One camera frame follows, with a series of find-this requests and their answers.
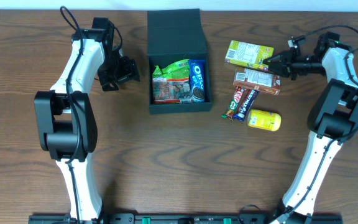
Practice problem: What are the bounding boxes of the brown chocolate box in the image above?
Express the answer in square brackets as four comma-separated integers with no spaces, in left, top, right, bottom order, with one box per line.
[233,67,281,95]

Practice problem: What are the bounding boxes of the yellow green snack box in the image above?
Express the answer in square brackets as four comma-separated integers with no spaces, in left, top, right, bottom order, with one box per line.
[225,40,274,71]

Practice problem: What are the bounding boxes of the yellow plastic bottle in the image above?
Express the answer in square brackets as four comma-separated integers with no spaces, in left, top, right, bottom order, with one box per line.
[247,109,282,131]

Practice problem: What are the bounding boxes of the green snack bag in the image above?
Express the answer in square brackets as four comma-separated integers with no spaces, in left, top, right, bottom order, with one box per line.
[152,59,192,105]

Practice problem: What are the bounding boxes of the black cardboard box with lid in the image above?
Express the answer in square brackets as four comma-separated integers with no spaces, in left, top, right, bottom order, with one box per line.
[147,9,213,114]

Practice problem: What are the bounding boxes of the blue Oreo pack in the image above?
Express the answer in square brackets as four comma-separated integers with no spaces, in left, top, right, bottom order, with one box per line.
[188,59,205,103]

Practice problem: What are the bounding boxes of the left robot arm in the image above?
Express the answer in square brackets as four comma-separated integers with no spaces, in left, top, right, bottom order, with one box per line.
[29,17,140,223]

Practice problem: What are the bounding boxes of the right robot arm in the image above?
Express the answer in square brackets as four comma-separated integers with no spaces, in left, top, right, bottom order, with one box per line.
[264,27,358,223]

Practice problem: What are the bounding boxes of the blue Dairy Milk bar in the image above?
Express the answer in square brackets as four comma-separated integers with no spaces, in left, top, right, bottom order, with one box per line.
[234,90,259,121]

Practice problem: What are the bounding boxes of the red KitKat bar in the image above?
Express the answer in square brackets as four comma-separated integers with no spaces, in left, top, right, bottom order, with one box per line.
[221,86,247,121]

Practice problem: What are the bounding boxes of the right black cable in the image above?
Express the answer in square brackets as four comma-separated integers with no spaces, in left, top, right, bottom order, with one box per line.
[268,24,358,224]

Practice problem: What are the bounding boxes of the black cable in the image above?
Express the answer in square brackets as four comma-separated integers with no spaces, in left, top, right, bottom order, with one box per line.
[59,6,124,223]
[268,24,358,224]

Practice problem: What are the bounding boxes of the left black cable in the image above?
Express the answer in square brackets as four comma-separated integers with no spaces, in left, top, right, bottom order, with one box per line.
[59,6,124,223]

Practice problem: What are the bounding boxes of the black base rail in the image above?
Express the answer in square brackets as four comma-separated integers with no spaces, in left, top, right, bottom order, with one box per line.
[28,212,344,224]

